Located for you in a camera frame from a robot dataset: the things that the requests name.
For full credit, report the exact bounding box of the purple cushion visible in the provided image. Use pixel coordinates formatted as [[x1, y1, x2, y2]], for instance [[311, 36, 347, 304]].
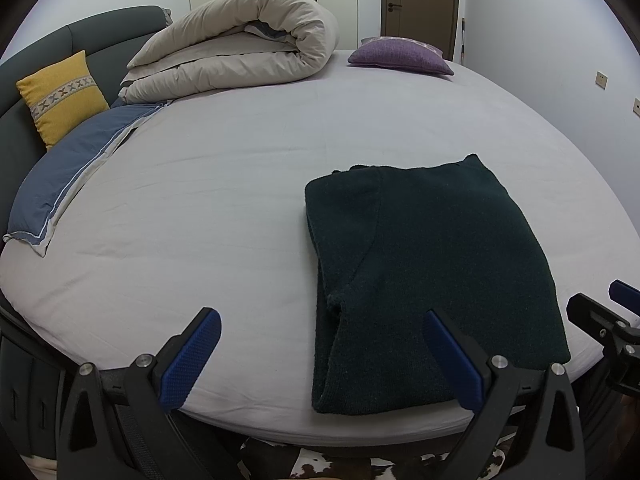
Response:
[[347, 36, 455, 77]]

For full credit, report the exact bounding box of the beige rolled duvet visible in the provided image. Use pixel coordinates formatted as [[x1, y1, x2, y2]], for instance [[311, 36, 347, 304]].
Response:
[[119, 0, 342, 106]]

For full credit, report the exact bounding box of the yellow patterned cushion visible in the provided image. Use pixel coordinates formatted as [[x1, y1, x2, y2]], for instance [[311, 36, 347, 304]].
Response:
[[16, 50, 110, 151]]

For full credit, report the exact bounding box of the blue pillow with beige border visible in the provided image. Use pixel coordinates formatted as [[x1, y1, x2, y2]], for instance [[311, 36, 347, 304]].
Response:
[[2, 100, 173, 258]]

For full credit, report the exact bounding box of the dark grey upholstered headboard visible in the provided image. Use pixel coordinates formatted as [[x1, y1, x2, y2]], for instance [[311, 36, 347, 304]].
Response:
[[0, 5, 173, 221]]

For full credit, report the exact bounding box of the cowhide pattern rug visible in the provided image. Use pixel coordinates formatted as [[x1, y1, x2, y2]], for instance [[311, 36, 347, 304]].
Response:
[[240, 435, 506, 480]]

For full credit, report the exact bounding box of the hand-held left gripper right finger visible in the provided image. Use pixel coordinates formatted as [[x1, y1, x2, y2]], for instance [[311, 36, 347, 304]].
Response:
[[422, 309, 586, 480]]

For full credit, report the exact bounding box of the brown wooden door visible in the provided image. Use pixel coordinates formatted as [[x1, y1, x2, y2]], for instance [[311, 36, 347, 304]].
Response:
[[381, 0, 461, 61]]

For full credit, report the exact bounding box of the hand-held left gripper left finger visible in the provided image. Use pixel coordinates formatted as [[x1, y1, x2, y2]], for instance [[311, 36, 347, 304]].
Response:
[[56, 306, 222, 480]]

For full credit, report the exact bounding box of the bed with white sheet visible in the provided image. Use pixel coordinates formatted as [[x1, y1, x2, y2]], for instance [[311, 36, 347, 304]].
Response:
[[0, 47, 640, 461]]

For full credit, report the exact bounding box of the dark green knit sweater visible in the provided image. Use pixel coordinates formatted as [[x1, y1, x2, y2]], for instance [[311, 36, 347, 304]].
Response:
[[304, 153, 572, 417]]

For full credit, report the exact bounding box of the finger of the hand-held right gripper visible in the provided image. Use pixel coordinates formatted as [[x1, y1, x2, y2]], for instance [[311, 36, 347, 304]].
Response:
[[608, 280, 640, 317], [566, 292, 640, 356]]

